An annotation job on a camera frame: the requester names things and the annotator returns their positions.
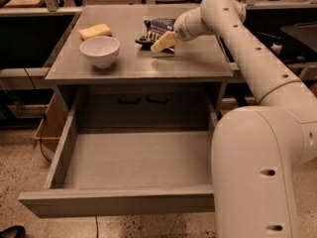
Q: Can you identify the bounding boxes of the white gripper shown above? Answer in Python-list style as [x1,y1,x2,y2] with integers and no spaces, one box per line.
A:
[151,7,214,53]

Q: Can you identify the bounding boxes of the blue Kettle chip bag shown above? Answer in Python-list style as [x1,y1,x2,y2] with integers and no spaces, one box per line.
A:
[136,18,175,48]

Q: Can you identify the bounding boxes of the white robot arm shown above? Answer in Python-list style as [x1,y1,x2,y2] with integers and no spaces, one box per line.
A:
[151,0,317,238]

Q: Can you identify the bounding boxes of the grey cabinet with top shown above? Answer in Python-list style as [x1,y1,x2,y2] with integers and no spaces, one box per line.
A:
[47,5,232,132]

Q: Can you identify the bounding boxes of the open grey top drawer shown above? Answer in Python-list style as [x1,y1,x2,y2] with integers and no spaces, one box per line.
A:
[17,86,219,219]

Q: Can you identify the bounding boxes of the white ceramic bowl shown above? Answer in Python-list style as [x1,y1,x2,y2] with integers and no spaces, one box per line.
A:
[79,36,120,68]

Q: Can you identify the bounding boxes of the yellow sponge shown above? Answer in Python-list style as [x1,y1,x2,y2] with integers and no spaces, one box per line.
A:
[79,24,112,40]

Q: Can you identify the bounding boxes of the black shoe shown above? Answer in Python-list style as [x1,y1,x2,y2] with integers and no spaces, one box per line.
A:
[0,225,26,238]

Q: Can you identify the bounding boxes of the black drawer handle right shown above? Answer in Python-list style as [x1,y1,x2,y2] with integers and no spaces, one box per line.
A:
[146,93,170,104]

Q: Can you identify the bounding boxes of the black drawer handle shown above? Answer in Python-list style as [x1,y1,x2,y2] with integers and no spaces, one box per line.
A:
[118,94,141,104]
[146,93,170,104]

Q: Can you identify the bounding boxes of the black drawer handle left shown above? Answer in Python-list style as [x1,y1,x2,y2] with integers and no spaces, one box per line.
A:
[118,94,141,104]

